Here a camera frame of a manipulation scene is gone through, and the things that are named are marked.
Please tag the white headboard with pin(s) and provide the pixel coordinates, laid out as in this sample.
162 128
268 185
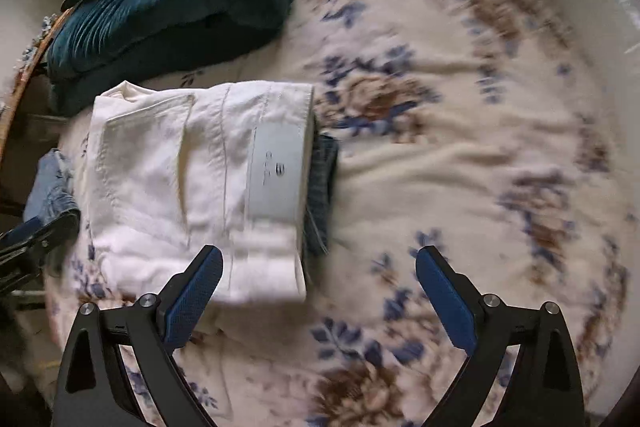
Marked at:
600 32

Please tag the teal quilt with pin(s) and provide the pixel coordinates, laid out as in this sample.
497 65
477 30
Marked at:
150 42

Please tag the white pants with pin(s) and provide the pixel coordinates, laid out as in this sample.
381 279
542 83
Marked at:
165 187

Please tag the wooden table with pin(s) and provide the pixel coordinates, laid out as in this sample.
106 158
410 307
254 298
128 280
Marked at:
20 87

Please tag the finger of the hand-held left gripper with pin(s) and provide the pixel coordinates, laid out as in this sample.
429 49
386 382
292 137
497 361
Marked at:
22 232
62 227

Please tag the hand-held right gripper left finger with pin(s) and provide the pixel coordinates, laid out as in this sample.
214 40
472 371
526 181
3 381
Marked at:
192 292

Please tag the folded dark blue jeans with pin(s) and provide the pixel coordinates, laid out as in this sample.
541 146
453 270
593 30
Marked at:
322 187

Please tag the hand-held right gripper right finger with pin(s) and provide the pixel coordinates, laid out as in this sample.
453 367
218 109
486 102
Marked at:
445 297

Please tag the folded light blue jeans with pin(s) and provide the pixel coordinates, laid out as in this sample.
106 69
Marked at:
50 187

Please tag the floral blanket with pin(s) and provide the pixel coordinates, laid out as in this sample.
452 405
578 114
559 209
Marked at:
450 132

